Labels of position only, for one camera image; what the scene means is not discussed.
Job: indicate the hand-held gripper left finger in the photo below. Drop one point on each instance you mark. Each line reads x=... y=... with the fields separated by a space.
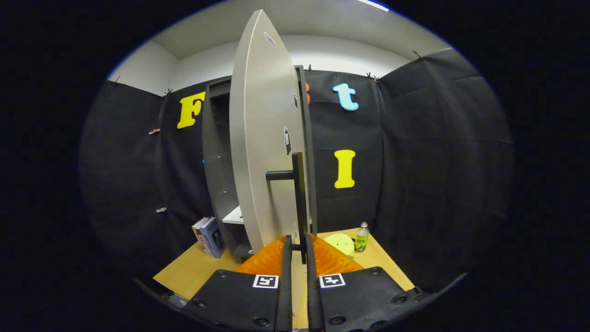
x=286 y=295

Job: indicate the long ceiling light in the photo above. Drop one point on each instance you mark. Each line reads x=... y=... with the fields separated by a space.
x=373 y=4

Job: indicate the grey shoe cabinet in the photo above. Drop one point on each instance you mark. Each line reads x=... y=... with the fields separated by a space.
x=214 y=152

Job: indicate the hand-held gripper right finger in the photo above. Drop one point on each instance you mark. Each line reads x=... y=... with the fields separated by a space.
x=313 y=299

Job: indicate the blue book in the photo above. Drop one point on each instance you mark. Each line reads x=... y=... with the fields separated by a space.
x=213 y=237

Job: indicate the green label bottle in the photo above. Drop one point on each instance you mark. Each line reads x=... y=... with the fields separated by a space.
x=361 y=240

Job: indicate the black backdrop cloth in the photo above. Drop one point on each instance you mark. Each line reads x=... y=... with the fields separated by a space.
x=438 y=161

